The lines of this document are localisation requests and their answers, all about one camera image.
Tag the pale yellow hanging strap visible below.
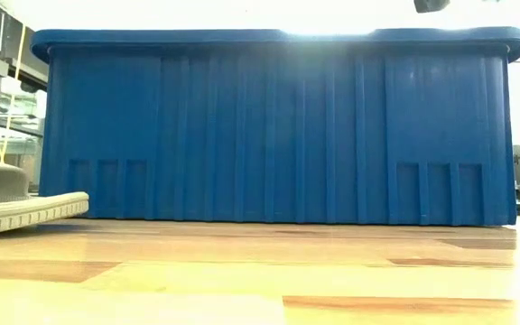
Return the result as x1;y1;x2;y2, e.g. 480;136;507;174
0;25;27;163

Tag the grey slide sandal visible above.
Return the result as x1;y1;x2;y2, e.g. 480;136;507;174
0;154;90;238

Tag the blue plastic bin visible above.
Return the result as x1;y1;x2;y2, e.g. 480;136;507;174
30;25;520;227

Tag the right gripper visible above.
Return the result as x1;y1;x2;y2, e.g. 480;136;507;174
413;0;451;14

